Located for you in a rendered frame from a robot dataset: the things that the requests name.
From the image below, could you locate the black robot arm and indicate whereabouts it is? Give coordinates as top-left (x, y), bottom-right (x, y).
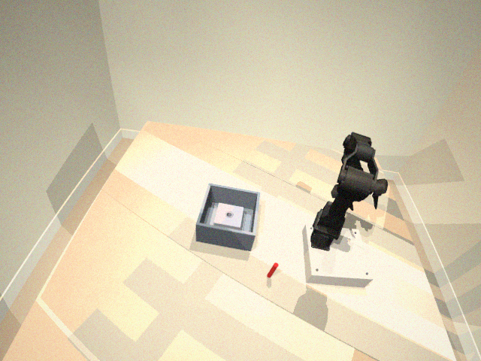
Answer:
top-left (310, 132), bottom-right (378, 251)

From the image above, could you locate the red peg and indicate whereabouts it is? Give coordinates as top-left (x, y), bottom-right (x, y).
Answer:
top-left (267, 263), bottom-right (278, 278)

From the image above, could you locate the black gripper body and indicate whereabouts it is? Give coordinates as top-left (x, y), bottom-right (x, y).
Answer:
top-left (331, 178), bottom-right (388, 199)

